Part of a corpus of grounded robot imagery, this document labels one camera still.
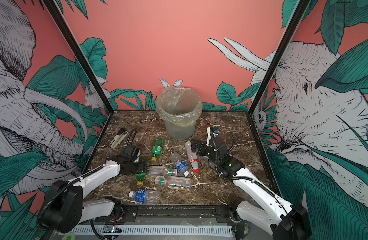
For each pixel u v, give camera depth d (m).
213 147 0.55
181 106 1.02
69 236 0.67
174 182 0.84
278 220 0.40
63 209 0.41
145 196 0.75
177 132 1.02
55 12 0.71
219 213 0.74
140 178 0.84
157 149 0.93
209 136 0.69
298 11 0.70
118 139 1.01
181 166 0.86
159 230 0.70
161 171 0.90
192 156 0.90
